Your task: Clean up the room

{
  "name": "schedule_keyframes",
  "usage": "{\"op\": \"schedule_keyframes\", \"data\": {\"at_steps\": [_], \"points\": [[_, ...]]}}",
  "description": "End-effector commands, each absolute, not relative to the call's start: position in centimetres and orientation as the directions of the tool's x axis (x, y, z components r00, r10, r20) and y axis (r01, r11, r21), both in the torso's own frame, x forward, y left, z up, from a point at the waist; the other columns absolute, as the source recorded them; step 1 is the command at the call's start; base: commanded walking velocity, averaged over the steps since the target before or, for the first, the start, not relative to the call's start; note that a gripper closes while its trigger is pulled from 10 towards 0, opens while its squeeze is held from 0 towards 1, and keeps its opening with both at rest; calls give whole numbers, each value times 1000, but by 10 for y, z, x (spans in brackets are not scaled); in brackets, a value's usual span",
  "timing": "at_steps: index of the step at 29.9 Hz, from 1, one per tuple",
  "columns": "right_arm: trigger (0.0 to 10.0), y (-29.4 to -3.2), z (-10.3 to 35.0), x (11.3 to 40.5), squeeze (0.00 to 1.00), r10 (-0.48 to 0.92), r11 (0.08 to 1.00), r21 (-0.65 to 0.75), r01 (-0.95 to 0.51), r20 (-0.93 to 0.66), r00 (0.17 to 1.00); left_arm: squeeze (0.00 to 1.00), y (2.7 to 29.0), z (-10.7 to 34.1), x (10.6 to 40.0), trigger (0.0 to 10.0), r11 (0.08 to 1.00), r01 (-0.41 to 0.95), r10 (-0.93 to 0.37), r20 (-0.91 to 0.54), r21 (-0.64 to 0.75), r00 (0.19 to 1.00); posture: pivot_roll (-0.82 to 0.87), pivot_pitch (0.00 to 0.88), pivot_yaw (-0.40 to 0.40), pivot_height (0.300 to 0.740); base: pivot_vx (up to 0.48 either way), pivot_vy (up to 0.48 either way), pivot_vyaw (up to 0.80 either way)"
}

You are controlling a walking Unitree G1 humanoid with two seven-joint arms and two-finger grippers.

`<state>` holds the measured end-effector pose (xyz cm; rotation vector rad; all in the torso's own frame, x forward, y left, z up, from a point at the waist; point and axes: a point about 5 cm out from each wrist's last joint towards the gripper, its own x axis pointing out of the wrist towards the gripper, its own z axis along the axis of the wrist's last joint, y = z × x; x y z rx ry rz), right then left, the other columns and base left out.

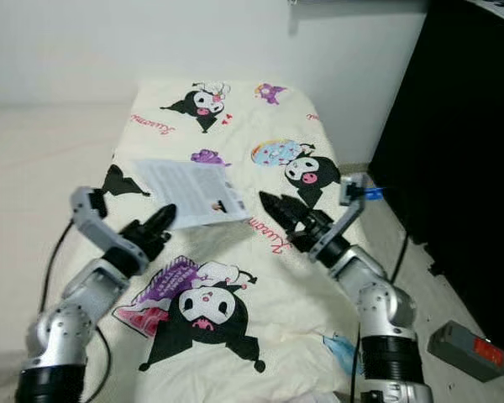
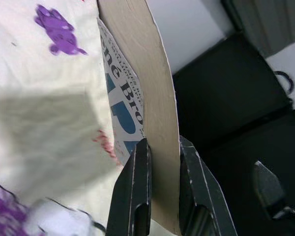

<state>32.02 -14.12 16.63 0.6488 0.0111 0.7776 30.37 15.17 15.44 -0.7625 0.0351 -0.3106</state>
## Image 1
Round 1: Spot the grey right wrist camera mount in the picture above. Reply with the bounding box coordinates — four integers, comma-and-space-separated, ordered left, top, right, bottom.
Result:
311, 172, 383, 261

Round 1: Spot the white printed booklet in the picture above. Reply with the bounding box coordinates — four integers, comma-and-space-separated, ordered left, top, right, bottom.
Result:
130, 158, 250, 229

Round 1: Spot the beige sheeted bed mattress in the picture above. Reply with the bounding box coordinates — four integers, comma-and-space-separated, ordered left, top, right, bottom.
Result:
0, 102, 144, 403

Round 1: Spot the black cabinet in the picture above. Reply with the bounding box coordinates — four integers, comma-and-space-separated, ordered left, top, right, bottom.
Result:
368, 0, 504, 316

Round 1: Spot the grey box with red label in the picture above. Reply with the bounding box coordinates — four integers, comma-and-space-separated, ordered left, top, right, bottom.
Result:
427, 319, 504, 383

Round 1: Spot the cream cartoon print quilt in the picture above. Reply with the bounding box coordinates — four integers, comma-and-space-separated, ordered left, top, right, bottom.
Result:
97, 78, 370, 403

